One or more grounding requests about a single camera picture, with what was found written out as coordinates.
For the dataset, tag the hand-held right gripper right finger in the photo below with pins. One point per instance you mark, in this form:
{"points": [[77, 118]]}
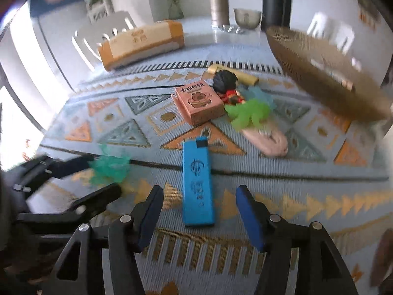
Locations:
{"points": [[250, 221]]}

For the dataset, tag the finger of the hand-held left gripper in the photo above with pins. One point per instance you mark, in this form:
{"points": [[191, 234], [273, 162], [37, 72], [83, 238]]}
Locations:
{"points": [[58, 167], [92, 201]]}

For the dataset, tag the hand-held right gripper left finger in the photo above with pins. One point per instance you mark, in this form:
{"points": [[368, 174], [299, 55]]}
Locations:
{"points": [[150, 218]]}

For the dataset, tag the teal translucent toy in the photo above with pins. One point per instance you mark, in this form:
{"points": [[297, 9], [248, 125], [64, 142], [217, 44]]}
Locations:
{"points": [[107, 169]]}

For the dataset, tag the blue lighter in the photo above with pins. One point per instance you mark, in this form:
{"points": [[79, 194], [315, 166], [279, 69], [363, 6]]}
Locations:
{"points": [[198, 184]]}

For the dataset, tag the light blue translucent toy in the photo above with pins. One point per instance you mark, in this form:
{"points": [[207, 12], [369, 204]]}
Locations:
{"points": [[261, 93]]}

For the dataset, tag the golden yellow bar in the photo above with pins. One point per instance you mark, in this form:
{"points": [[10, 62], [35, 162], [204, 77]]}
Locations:
{"points": [[245, 80]]}

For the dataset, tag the ribbed golden glass bowl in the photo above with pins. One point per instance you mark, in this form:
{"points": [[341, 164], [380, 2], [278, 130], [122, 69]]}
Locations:
{"points": [[322, 92]]}

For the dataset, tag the patterned blue woven tablecloth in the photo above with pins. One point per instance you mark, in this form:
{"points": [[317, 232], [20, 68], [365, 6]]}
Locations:
{"points": [[307, 190]]}

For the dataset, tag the beige pink toy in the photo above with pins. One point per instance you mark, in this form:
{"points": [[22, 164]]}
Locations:
{"points": [[270, 143]]}

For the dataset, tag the green translucent dinosaur toy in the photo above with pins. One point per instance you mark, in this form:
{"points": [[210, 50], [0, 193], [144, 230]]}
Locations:
{"points": [[245, 115]]}

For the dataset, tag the pink cardboard box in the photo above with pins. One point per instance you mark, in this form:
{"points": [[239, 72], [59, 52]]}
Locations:
{"points": [[198, 101]]}

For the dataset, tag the white dining chair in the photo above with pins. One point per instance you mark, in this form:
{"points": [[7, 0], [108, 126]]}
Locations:
{"points": [[92, 43], [330, 27]]}

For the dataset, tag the brown woven coaster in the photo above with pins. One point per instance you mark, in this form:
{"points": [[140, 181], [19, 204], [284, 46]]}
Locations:
{"points": [[383, 258]]}

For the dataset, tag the black-haired red figurine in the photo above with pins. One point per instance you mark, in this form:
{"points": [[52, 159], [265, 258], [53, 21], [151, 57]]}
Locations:
{"points": [[225, 81]]}

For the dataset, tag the kraft paper tissue pack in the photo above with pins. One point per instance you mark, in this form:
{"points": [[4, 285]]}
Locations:
{"points": [[141, 43]]}

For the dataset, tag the white carved shelf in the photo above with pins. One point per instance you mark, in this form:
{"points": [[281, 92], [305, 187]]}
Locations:
{"points": [[98, 9]]}

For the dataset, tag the small silver round caps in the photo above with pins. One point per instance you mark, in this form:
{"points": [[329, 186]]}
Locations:
{"points": [[228, 29]]}

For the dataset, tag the clear glass vase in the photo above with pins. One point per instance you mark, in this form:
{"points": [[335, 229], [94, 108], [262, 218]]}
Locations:
{"points": [[175, 9]]}

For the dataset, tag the small grey glass bowl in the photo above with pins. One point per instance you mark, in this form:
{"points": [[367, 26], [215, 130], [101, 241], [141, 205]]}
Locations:
{"points": [[247, 18]]}

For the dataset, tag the silver thermos flask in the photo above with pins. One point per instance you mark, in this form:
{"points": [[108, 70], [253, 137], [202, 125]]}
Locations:
{"points": [[218, 4]]}

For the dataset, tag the black thermos flask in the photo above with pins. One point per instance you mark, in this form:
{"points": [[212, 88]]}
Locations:
{"points": [[276, 3]]}

